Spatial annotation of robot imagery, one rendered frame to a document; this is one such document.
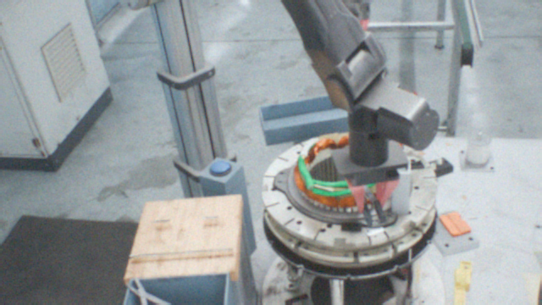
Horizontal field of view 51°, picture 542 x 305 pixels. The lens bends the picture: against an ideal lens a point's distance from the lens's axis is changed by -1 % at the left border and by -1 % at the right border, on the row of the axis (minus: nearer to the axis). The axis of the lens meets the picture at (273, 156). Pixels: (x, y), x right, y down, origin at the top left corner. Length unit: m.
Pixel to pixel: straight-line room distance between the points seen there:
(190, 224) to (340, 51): 0.50
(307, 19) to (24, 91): 2.53
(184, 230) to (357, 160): 0.38
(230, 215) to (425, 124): 0.46
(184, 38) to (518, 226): 0.89
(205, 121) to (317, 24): 0.74
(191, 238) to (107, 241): 1.72
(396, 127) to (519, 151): 1.01
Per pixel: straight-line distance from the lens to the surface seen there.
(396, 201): 0.98
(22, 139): 3.31
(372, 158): 0.82
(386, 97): 0.75
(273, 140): 1.31
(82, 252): 2.75
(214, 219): 1.05
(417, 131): 0.74
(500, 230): 1.47
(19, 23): 3.11
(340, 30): 0.71
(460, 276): 1.31
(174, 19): 1.27
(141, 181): 3.06
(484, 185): 1.59
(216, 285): 0.99
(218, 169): 1.23
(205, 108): 1.37
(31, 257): 2.83
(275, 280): 1.30
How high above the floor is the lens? 1.76
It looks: 35 degrees down
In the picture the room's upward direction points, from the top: 7 degrees counter-clockwise
